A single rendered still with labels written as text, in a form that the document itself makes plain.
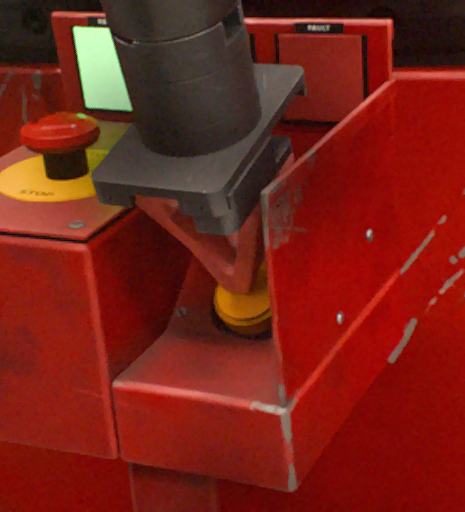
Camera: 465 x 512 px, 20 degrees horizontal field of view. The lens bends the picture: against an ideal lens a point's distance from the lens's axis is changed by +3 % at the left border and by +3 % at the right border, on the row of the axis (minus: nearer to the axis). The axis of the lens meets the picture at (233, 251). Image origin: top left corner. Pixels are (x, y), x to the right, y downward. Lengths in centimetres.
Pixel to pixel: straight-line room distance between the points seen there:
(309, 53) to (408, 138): 18
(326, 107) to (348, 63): 3
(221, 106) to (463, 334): 39
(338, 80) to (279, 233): 15
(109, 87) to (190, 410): 22
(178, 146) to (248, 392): 12
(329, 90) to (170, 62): 16
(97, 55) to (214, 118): 20
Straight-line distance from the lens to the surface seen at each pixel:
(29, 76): 96
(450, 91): 85
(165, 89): 57
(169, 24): 55
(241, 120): 58
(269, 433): 61
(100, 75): 76
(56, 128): 67
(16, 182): 69
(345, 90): 70
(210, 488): 72
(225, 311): 66
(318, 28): 69
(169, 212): 62
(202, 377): 63
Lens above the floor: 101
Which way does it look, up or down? 23 degrees down
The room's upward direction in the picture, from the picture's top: 6 degrees counter-clockwise
